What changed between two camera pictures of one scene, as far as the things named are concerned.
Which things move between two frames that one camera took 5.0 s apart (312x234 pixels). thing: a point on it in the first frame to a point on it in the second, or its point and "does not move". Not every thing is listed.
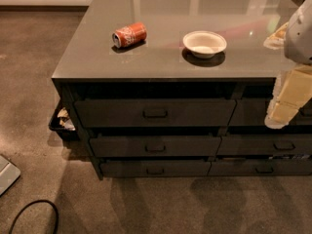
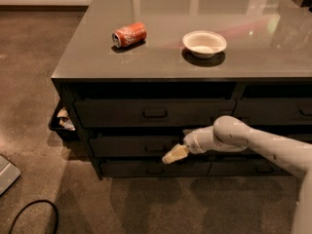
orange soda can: [129, 34] does not move
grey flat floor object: [9, 175] does not move
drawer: [156, 146] does not move
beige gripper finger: [292, 93] to [196, 141]
